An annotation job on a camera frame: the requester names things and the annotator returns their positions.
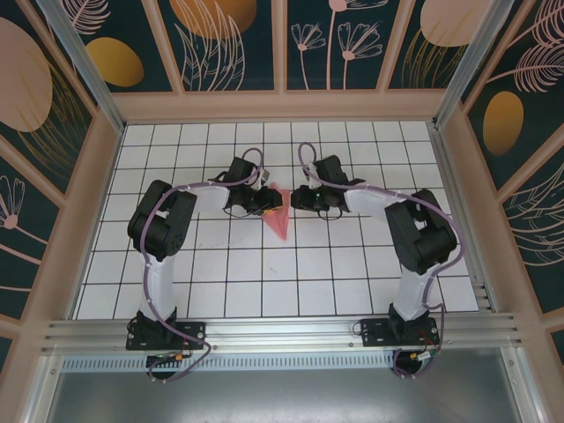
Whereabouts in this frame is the pink paper sheet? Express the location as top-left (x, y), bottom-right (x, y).
top-left (259, 182), bottom-right (293, 242)

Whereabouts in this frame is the grey metal sheet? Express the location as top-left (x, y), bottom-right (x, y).
top-left (43, 347), bottom-right (528, 423)

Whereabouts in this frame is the small board with yellow plug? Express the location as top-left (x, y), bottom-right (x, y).
top-left (147, 350), bottom-right (193, 366)
top-left (407, 346), bottom-right (442, 363)

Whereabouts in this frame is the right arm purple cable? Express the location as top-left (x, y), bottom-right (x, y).
top-left (297, 140), bottom-right (468, 381)

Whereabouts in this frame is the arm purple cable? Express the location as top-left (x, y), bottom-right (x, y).
top-left (297, 140), bottom-right (468, 381)
top-left (139, 147), bottom-right (268, 385)

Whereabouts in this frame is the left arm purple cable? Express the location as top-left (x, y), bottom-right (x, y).
top-left (139, 147), bottom-right (268, 385)

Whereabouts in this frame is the aluminium side rail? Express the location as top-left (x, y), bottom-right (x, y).
top-left (427, 122), bottom-right (491, 315)

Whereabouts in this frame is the aluminium mounting rail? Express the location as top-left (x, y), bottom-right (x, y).
top-left (41, 312), bottom-right (528, 354)

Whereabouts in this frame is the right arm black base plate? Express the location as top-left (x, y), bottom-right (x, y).
top-left (360, 317), bottom-right (442, 350)

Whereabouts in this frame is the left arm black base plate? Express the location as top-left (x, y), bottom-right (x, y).
top-left (125, 320), bottom-right (209, 352)

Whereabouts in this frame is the slotted grey cable duct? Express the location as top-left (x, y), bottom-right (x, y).
top-left (59, 355), bottom-right (397, 373)

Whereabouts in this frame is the aluminium corner post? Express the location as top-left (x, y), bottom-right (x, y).
top-left (433, 0), bottom-right (517, 130)
top-left (34, 0), bottom-right (127, 134)

